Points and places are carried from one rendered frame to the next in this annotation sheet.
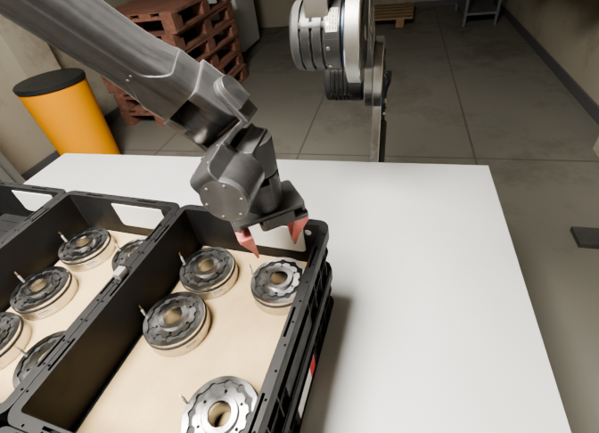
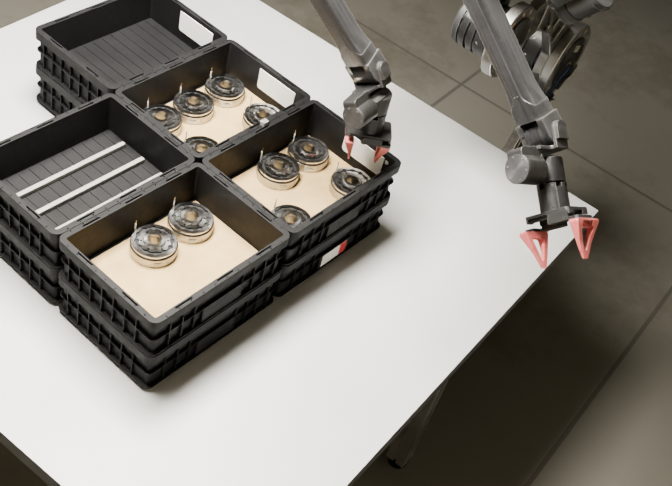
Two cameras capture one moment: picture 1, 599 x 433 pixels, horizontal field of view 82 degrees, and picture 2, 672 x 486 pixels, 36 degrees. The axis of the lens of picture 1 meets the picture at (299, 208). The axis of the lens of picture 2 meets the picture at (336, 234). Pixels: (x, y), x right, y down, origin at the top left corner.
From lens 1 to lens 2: 1.90 m
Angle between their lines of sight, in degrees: 7
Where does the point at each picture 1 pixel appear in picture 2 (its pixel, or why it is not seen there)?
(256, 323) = (324, 198)
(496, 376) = (451, 315)
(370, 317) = (398, 250)
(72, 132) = not seen: outside the picture
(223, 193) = (355, 114)
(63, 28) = (333, 25)
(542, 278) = (645, 401)
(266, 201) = (371, 128)
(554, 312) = (624, 433)
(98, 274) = (227, 114)
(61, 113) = not seen: outside the picture
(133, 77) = (346, 48)
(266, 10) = not seen: outside the picture
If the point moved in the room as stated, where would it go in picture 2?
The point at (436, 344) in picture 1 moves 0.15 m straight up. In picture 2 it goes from (429, 285) to (446, 243)
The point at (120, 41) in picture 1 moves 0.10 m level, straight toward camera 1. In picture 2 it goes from (350, 35) to (353, 63)
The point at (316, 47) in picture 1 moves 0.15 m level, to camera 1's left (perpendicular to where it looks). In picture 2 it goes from (469, 37) to (412, 17)
